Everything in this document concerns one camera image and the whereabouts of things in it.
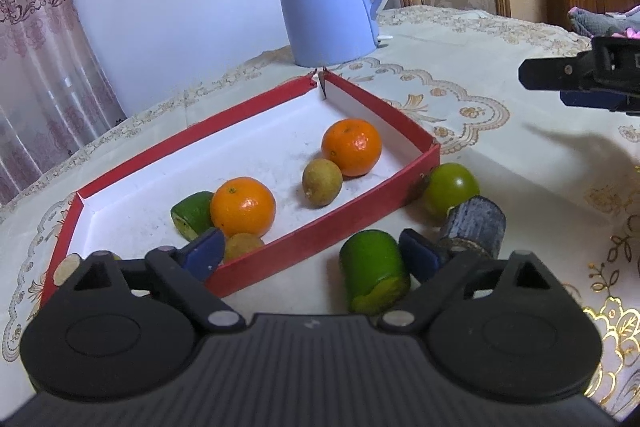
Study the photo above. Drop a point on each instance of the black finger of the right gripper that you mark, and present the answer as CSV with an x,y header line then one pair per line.
x,y
557,73

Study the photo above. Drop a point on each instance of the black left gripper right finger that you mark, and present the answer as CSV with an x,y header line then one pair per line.
x,y
471,289

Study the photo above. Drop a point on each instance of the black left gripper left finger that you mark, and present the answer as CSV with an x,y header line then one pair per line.
x,y
165,289

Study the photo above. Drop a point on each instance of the dark sugarcane piece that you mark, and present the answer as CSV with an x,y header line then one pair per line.
x,y
66,268
478,224

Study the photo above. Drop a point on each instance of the green cut cucumber piece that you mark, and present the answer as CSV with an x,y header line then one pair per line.
x,y
374,274
191,215

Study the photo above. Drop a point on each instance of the yellow-brown small fruit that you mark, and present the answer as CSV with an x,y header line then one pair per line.
x,y
241,244
322,181

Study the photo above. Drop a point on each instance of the round green fruit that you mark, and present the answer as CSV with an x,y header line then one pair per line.
x,y
448,185

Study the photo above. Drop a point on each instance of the large orange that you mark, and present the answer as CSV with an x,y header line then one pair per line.
x,y
243,205

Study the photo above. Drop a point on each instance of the grey pink cloth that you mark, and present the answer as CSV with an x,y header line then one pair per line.
x,y
610,24

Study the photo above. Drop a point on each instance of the cream lace tablecloth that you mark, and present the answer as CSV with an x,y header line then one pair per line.
x,y
567,178

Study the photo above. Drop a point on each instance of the small orange mandarin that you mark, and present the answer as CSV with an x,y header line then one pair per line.
x,y
354,145

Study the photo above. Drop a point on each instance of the red cardboard tray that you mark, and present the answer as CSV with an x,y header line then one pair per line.
x,y
301,167

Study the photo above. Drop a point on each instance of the patterned pink curtain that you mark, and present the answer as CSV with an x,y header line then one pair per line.
x,y
55,98

